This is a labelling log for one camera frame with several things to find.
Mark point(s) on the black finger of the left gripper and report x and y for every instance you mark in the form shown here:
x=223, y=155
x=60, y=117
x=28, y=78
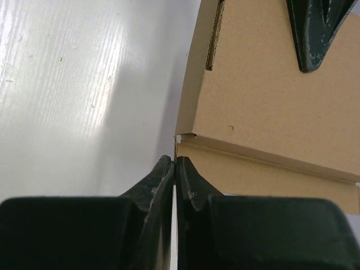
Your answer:
x=314, y=25

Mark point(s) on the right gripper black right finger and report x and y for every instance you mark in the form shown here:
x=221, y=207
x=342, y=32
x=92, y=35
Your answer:
x=216, y=231

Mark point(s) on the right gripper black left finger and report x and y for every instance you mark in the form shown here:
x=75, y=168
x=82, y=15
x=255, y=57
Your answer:
x=130, y=231

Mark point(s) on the brown cardboard box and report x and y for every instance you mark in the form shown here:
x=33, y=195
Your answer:
x=253, y=124

